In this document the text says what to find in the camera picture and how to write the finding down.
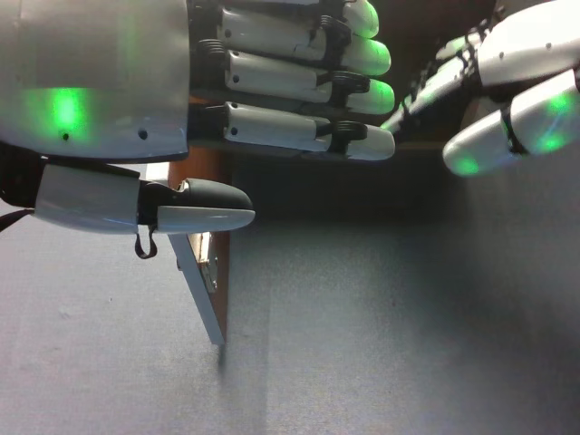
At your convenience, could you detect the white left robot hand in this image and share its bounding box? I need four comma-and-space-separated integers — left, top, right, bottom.
0, 0, 397, 237

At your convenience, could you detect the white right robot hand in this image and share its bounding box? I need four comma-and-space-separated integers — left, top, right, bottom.
380, 0, 580, 179

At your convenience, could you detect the white cabinet door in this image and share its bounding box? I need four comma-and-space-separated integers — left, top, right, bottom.
145, 149, 233, 348

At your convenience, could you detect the metal door lock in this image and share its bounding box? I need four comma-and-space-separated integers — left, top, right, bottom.
188, 231, 219, 294

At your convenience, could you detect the grey table cloth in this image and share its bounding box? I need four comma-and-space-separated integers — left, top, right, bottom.
0, 44, 580, 435

